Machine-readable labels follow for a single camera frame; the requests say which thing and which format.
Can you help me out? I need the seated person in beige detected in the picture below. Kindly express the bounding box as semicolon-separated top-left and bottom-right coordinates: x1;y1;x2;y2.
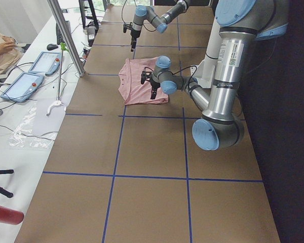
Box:
0;33;23;74

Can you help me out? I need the black tripod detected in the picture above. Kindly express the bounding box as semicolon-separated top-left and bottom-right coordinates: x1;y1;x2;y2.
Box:
0;169;14;198

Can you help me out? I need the aluminium camera mast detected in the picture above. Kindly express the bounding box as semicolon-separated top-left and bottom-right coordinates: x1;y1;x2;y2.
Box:
47;0;85;77

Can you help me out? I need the red cylinder bottle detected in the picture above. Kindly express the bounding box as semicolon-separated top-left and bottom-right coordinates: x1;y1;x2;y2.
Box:
0;206;24;225

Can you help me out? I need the pink Snoopy t-shirt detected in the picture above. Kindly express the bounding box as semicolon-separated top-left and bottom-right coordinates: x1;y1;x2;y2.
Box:
119;57;169;105

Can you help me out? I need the black computer mouse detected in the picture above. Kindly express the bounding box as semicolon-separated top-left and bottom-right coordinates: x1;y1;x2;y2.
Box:
47;44;59;51

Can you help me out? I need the clear plastic bag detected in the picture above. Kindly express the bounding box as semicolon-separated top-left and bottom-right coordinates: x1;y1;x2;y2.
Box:
8;101;58;150

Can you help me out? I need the green handled reacher grabber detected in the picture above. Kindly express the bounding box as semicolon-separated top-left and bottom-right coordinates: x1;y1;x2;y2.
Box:
46;43;67;117

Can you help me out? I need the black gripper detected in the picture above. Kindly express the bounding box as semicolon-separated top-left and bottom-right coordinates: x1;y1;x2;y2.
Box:
140;71;160;99
123;22;141;52

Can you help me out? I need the lower blue teach pendant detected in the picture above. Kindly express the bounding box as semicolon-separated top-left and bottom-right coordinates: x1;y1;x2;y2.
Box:
0;72;44;102

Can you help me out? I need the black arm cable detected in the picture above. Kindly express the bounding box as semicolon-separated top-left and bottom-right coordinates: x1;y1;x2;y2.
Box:
143;65;201;94
121;0;158;32

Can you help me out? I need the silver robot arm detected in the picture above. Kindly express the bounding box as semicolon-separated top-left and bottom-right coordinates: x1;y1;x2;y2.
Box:
141;1;289;150
123;1;191;52

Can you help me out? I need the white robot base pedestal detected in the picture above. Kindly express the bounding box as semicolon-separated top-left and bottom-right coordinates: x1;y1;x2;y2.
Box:
191;17;222;88

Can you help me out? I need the upper blue teach pendant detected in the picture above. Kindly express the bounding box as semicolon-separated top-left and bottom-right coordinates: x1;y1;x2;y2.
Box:
28;52;61;75

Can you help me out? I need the blue teach pendant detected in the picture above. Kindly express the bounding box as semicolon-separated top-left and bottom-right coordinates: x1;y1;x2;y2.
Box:
0;72;44;102
28;52;61;75

